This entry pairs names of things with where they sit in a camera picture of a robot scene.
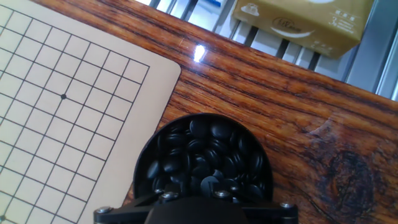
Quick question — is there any black bowl of black stones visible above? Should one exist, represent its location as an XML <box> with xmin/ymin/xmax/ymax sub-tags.
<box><xmin>132</xmin><ymin>112</ymin><xmax>275</xmax><ymax>205</ymax></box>

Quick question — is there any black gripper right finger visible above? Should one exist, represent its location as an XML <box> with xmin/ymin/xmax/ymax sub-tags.
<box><xmin>206</xmin><ymin>182</ymin><xmax>299</xmax><ymax>224</ymax></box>

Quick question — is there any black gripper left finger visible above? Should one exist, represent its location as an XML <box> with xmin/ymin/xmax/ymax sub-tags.
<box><xmin>94</xmin><ymin>182</ymin><xmax>190</xmax><ymax>224</ymax></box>

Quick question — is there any gold tissue pack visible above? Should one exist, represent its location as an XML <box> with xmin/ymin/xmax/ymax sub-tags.
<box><xmin>232</xmin><ymin>0</ymin><xmax>376</xmax><ymax>60</ymax></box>

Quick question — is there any beige go board mat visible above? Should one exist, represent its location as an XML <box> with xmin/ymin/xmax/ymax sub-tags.
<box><xmin>0</xmin><ymin>0</ymin><xmax>182</xmax><ymax>224</ymax></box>

